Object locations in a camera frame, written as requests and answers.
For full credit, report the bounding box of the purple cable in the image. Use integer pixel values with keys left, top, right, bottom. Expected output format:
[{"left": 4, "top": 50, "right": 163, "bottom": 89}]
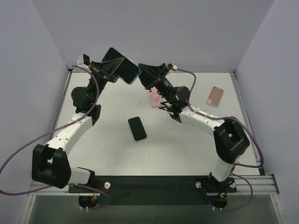
[
  {"left": 177, "top": 67, "right": 263, "bottom": 212},
  {"left": 0, "top": 64, "right": 113, "bottom": 210}
]

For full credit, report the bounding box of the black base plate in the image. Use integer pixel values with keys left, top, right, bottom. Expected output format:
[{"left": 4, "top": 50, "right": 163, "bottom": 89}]
[{"left": 79, "top": 189, "right": 228, "bottom": 208}]

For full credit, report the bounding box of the blue phone case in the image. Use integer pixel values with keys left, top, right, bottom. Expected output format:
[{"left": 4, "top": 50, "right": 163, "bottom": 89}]
[{"left": 120, "top": 56, "right": 141, "bottom": 84}]

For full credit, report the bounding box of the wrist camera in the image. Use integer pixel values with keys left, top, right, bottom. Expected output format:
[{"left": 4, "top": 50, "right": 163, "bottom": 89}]
[
  {"left": 167, "top": 63, "right": 178, "bottom": 71},
  {"left": 77, "top": 54, "right": 90, "bottom": 68}
]

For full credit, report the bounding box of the pink phone case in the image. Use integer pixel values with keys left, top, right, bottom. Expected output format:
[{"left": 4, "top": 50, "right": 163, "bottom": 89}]
[
  {"left": 148, "top": 87, "right": 167, "bottom": 108},
  {"left": 206, "top": 86, "right": 224, "bottom": 108}
]

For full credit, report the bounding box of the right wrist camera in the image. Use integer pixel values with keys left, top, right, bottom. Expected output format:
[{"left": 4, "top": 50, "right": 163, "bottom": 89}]
[{"left": 167, "top": 63, "right": 178, "bottom": 71}]

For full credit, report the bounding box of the pink phone case on table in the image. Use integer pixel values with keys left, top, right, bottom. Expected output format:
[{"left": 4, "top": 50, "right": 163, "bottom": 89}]
[{"left": 148, "top": 87, "right": 167, "bottom": 108}]

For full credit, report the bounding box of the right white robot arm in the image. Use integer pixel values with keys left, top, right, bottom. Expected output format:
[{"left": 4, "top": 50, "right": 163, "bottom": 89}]
[{"left": 138, "top": 63, "right": 250, "bottom": 182}]

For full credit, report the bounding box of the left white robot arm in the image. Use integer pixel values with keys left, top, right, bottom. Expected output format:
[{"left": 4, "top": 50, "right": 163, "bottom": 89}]
[{"left": 32, "top": 54, "right": 125, "bottom": 192}]

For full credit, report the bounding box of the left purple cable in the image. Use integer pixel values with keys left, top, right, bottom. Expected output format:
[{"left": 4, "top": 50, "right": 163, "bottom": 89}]
[{"left": 0, "top": 64, "right": 113, "bottom": 210}]

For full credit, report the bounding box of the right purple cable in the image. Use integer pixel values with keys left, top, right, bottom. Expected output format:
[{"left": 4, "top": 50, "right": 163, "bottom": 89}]
[{"left": 177, "top": 67, "right": 263, "bottom": 212}]

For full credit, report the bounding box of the aluminium frame rail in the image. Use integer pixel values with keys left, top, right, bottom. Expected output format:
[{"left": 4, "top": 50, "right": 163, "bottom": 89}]
[{"left": 30, "top": 175, "right": 279, "bottom": 195}]

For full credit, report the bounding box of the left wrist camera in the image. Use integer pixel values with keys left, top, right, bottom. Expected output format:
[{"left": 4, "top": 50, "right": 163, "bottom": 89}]
[{"left": 77, "top": 54, "right": 90, "bottom": 68}]

